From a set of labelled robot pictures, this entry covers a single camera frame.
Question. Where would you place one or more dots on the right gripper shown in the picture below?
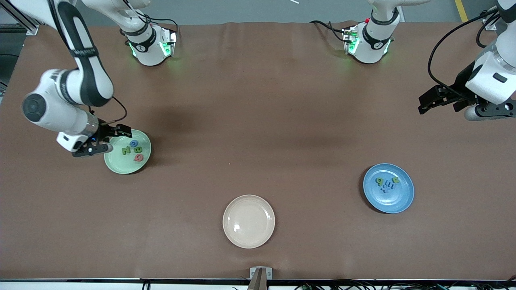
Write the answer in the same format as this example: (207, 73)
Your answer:
(105, 133)

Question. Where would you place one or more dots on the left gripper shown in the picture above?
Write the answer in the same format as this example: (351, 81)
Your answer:
(460, 87)

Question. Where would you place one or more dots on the green capital letter N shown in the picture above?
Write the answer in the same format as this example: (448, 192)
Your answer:
(127, 151)

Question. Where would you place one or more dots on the pink-red capital letter Q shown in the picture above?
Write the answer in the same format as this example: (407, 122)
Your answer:
(136, 158)

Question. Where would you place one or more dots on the blue small letter m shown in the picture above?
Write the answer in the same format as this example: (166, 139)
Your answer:
(390, 185)

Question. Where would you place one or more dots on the green small letter q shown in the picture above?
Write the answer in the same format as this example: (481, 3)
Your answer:
(379, 181)

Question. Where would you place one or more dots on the right white Franka robot arm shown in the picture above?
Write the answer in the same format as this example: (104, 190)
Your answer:
(52, 112)

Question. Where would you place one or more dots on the left white Franka robot arm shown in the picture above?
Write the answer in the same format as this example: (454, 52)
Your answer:
(375, 40)

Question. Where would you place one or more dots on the mint green round plate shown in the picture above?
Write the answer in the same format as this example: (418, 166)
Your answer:
(121, 165)

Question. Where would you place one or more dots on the blue round plate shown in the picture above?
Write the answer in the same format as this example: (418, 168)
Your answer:
(389, 201)

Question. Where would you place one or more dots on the pale beige round plate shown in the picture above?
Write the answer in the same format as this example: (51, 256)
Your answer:
(248, 221)

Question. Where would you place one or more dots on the brown table cover mat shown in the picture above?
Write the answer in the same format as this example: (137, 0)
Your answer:
(282, 80)

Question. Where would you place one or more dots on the aluminium extrusion frame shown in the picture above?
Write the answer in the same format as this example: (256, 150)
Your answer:
(31, 29)
(489, 25)

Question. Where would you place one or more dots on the grey metal clamp bracket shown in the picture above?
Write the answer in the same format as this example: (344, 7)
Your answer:
(269, 273)

